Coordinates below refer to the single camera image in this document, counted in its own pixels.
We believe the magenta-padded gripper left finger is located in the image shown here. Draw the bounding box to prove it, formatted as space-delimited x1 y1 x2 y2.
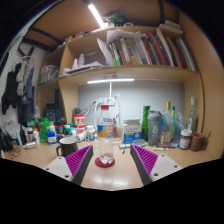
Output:
43 144 94 186

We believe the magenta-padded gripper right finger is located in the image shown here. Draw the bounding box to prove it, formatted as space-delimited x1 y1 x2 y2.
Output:
129 143 184 186

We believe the clear plastic bottle red cap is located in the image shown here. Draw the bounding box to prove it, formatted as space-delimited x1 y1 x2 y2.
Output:
96 104 115 165

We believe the black mug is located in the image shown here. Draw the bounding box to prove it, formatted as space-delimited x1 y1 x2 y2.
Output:
55 136 79 158

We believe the flat round red coaster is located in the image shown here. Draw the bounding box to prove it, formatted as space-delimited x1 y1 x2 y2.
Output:
94 156 116 169

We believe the white pill bottle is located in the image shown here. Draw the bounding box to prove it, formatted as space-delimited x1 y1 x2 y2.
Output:
85 125 97 142

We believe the brown bottle green cap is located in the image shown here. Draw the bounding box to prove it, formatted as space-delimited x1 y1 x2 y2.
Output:
63 127 74 138

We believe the blue and white carton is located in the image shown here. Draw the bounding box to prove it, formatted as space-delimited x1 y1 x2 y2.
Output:
122 118 143 144

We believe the grey shaker bottle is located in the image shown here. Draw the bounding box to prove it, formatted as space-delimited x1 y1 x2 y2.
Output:
147 110 163 147

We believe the white bottle blue cap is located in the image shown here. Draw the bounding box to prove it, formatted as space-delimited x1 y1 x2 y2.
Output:
46 130 58 146

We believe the green glass bottle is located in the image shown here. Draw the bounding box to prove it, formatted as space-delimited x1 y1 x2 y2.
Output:
141 105 152 142

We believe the clear bottle yellow cap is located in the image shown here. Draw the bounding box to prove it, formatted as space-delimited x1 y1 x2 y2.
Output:
163 101 174 145

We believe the red and white canister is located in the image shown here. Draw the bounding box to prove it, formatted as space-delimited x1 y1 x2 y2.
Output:
73 113 86 134

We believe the brown jar white lid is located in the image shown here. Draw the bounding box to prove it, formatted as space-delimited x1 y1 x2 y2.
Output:
179 128 193 150

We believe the green plastic container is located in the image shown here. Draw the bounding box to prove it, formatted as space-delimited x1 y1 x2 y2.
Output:
37 117 50 143

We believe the brown ceramic mug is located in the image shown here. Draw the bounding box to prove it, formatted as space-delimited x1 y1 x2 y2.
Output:
189 132 208 152

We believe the tall clear glass bottle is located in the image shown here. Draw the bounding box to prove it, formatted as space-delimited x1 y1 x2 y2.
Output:
186 97 199 133

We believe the wooden shelf unit with books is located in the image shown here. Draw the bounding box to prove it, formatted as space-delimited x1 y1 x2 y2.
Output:
37 19 205 134

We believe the ceiling tube light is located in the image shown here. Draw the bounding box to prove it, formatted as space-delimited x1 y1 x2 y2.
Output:
87 3 106 28

